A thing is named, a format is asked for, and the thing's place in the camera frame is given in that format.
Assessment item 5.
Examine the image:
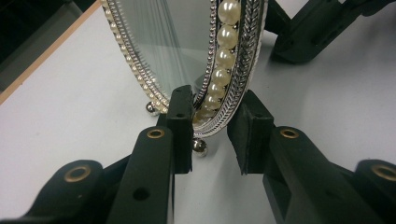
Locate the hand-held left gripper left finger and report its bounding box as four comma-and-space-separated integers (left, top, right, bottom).
106, 84, 195, 224

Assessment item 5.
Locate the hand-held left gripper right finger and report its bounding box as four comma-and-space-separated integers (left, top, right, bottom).
226, 90, 386, 224

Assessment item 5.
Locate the oval pearl-rimmed mirror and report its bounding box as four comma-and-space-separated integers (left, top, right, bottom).
99, 0, 293, 159

